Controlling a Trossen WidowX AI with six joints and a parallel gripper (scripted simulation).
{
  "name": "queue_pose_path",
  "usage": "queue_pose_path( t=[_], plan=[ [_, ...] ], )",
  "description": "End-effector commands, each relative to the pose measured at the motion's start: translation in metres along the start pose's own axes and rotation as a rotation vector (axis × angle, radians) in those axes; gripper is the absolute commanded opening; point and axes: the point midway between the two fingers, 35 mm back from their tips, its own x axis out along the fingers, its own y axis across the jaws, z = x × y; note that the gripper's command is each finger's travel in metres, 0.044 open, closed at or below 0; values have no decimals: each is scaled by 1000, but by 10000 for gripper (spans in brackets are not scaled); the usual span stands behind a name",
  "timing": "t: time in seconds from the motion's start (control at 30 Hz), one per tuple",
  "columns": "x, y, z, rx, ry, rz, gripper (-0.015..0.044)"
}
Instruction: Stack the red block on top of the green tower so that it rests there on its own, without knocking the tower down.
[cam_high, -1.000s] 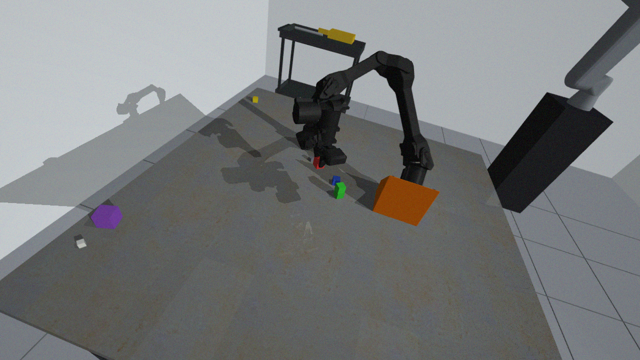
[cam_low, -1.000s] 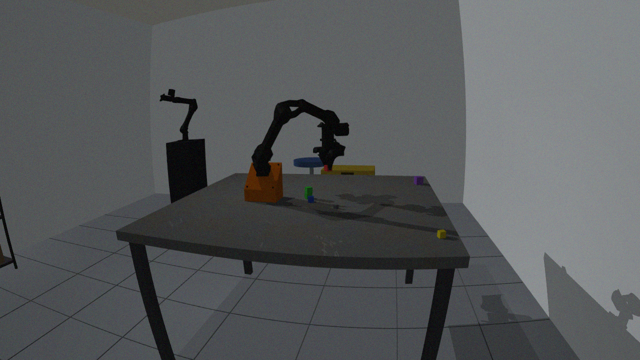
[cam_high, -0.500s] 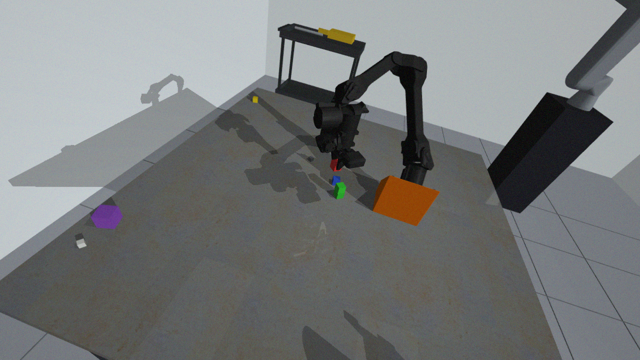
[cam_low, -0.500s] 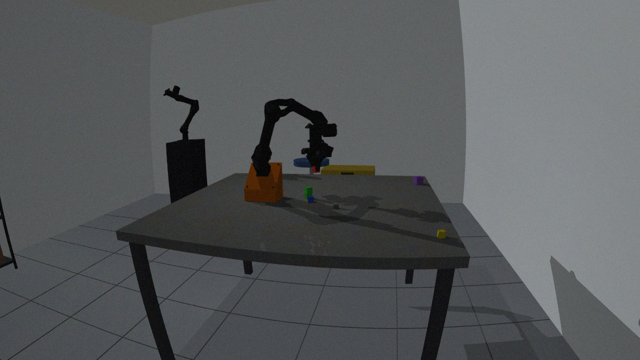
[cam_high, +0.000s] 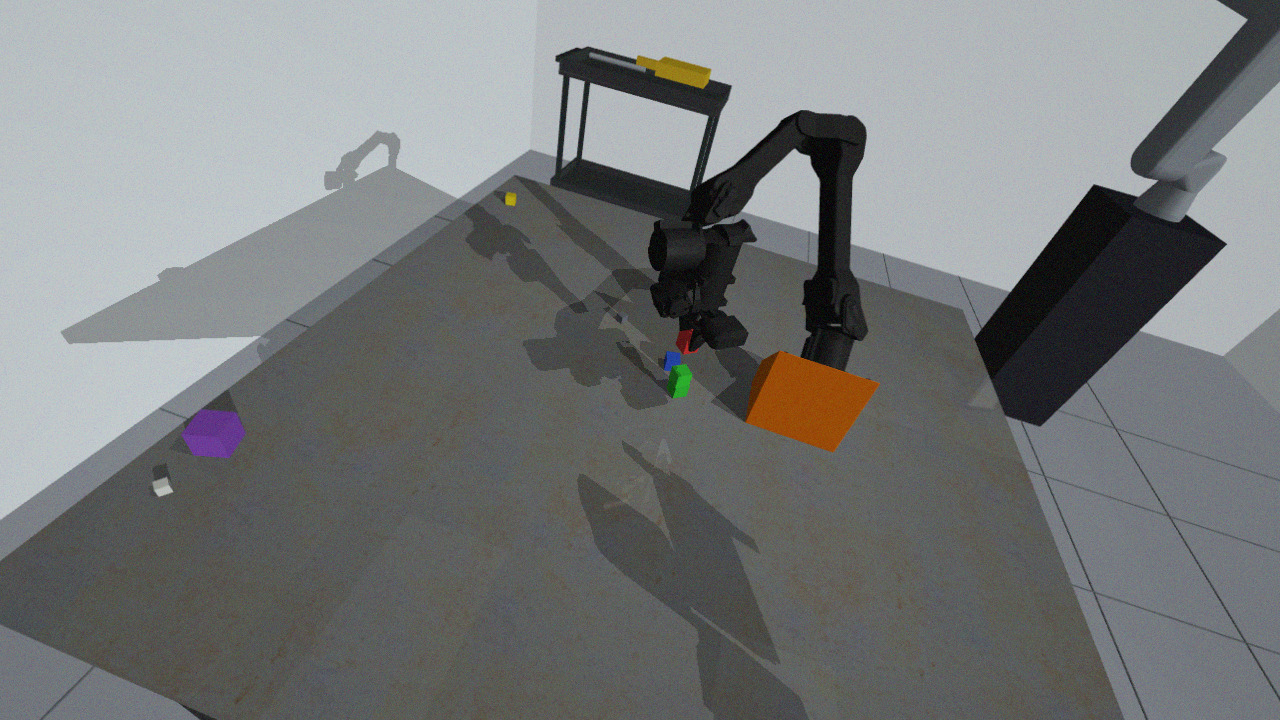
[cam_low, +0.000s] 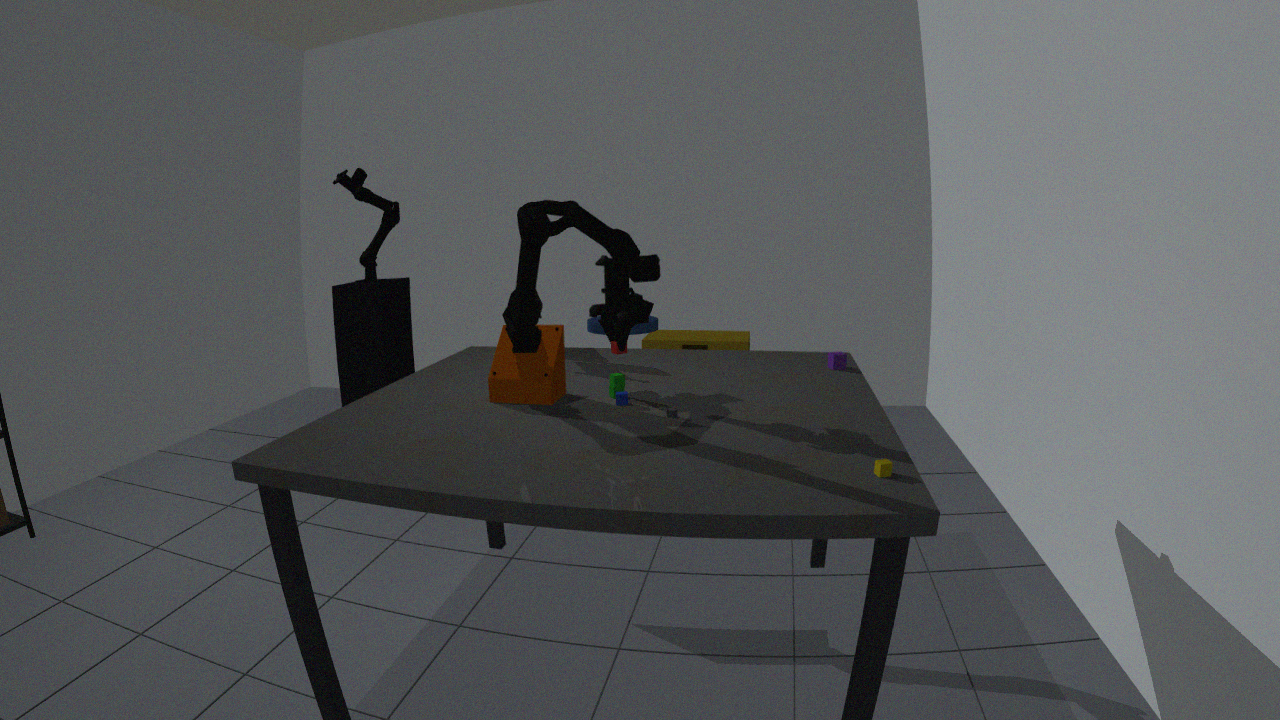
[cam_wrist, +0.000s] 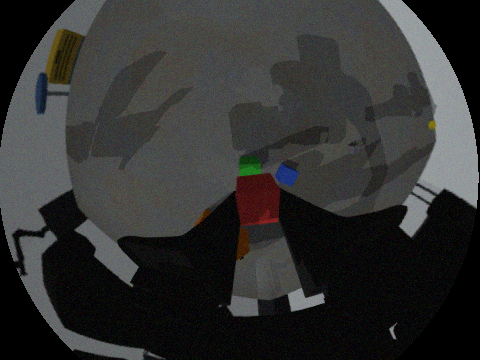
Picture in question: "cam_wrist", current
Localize small yellow block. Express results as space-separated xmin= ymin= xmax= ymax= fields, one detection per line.
xmin=428 ymin=120 xmax=436 ymax=131

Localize red block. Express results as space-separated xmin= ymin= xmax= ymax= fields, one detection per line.
xmin=236 ymin=173 xmax=280 ymax=225

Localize blue block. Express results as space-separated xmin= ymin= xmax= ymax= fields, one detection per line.
xmin=275 ymin=163 xmax=299 ymax=185

